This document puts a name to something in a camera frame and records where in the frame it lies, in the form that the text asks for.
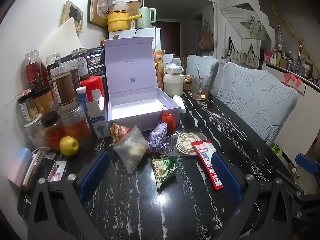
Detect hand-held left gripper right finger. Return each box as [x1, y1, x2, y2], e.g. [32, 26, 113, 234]
[211, 152, 304, 240]

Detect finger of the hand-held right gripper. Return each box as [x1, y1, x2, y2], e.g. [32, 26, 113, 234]
[295, 154, 320, 178]

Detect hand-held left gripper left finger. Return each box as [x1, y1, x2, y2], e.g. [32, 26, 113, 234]
[27, 151, 112, 240]

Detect long red snack packet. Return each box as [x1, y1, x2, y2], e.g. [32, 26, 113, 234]
[191, 140, 225, 190]

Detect clear zip bag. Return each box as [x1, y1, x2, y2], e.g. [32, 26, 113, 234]
[113, 125, 148, 174]

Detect gold patterned candy packet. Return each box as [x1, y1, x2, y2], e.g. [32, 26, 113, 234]
[109, 122, 131, 145]

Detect green snack packet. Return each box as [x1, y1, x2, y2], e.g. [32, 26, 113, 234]
[152, 156, 178, 193]

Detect purple candy wrapper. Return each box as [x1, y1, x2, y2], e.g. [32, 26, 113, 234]
[148, 122, 167, 153]

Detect red candy packet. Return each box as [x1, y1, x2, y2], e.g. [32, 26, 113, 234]
[160, 110, 177, 133]

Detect lavender gift box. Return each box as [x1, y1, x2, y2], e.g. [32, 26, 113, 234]
[104, 37, 181, 132]

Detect green slippers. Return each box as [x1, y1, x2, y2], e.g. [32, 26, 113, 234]
[270, 142, 283, 157]

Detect yellow apple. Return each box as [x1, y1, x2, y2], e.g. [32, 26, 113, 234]
[59, 136, 79, 156]

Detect small white blue carton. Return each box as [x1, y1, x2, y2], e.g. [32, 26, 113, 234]
[86, 96, 112, 139]

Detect black phone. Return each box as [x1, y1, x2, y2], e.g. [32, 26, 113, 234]
[37, 157, 56, 181]

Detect large orange label jar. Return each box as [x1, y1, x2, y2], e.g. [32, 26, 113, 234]
[57, 104, 92, 140]

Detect black lid red jar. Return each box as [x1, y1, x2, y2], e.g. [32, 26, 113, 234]
[41, 111, 63, 151]

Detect clear oat jar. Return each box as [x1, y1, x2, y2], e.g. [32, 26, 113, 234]
[24, 114, 50, 151]

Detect blue tube white cap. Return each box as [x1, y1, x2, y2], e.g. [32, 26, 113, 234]
[76, 86, 89, 121]

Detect grey leaf-pattern chair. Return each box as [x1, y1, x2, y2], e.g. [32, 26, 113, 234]
[216, 62, 299, 147]
[186, 54, 220, 93]

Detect red canister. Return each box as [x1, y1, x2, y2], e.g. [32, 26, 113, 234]
[80, 76, 105, 103]

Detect pink bow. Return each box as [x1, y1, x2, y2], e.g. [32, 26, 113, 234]
[283, 72, 302, 90]

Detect white tissue pack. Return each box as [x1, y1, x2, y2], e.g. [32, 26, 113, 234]
[172, 95, 187, 114]

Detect amber jar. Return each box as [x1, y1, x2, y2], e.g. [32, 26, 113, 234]
[32, 86, 54, 115]

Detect glass cup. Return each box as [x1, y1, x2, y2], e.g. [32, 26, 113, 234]
[192, 74, 210, 101]

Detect brown label jar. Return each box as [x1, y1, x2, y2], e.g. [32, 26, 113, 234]
[51, 65, 77, 105]

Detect dark lid nut jar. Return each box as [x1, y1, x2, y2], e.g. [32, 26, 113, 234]
[17, 90, 38, 123]

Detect row of small bottles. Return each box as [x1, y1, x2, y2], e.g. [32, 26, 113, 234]
[262, 24, 316, 78]

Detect black printed pouch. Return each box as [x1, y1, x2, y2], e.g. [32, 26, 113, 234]
[86, 46, 107, 78]

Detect white ceramic lidded pot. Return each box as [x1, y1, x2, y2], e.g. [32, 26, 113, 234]
[163, 62, 186, 97]

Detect cream tote bag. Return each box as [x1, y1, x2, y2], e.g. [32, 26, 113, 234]
[244, 44, 260, 68]
[226, 37, 240, 64]

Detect red label clear jar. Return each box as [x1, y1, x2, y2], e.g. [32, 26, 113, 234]
[24, 50, 49, 93]

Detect white lid clear jar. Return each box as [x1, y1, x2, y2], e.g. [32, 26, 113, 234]
[46, 52, 62, 80]

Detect orange snack bag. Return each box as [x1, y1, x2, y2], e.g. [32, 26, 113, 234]
[152, 49, 165, 85]

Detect white foam board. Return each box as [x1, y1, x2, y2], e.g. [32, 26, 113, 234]
[39, 17, 80, 58]

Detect brown printed tote bag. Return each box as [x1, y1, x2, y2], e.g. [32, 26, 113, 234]
[198, 21, 215, 51]

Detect dark wooden door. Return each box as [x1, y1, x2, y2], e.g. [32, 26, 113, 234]
[156, 21, 181, 55]

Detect yellow pot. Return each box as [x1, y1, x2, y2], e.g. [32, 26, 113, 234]
[107, 10, 142, 33]

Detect green electric kettle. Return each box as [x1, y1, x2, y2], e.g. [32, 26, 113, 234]
[136, 7, 157, 29]

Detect gold framed picture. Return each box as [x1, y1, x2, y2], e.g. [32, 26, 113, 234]
[88, 0, 110, 29]

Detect cardboard box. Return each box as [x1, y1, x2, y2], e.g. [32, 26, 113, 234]
[109, 0, 144, 12]

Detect cream coiled cable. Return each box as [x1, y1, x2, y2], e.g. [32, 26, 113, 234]
[176, 132, 204, 156]

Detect wall intercom panel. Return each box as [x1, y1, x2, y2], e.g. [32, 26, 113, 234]
[60, 0, 84, 34]

